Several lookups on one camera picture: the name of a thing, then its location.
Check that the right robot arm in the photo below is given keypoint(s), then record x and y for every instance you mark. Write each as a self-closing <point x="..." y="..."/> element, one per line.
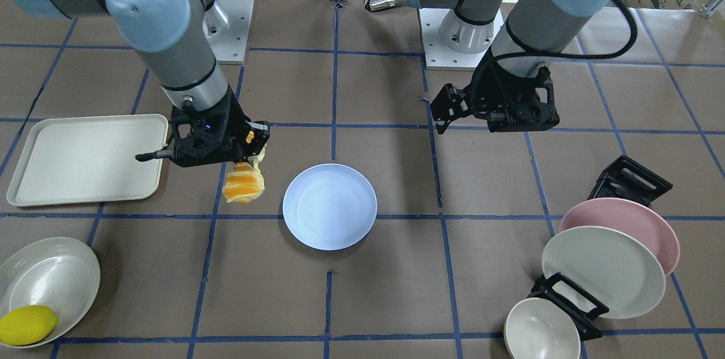
<point x="167" y="34"/>

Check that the cream rectangular tray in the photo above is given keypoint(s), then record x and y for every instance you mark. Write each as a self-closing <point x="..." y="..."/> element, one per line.
<point x="88" y="159"/>

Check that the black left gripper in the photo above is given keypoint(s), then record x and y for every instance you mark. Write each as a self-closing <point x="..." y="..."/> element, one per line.
<point x="485" y="94"/>

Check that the black dish rack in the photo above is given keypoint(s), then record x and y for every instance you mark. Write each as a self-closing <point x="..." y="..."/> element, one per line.
<point x="623" y="179"/>

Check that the blue plate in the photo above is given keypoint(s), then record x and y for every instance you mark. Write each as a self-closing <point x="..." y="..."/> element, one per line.
<point x="329" y="207"/>

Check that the orange yellow toy bread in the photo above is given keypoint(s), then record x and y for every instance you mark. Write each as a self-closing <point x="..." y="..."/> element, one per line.
<point x="245" y="183"/>

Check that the cream plate in rack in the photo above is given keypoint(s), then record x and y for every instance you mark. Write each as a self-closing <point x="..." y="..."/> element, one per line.
<point x="612" y="266"/>

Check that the cream bowl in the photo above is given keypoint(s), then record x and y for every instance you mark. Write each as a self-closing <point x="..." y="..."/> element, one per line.
<point x="537" y="328"/>

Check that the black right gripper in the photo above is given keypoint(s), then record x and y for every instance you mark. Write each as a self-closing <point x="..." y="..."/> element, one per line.
<point x="233" y="119"/>

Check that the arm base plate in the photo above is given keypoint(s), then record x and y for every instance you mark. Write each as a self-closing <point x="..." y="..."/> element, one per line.
<point x="226" y="25"/>
<point x="451" y="44"/>

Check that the cream round plate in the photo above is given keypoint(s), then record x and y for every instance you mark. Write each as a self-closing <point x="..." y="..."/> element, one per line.
<point x="61" y="273"/>

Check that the pink plate in rack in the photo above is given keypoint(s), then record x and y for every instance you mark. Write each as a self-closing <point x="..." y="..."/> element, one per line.
<point x="634" y="219"/>

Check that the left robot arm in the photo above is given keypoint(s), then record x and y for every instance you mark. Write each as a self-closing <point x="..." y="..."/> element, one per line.
<point x="535" y="32"/>

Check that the yellow toy lemon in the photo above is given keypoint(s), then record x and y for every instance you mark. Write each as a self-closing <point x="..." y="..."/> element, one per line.
<point x="27" y="325"/>

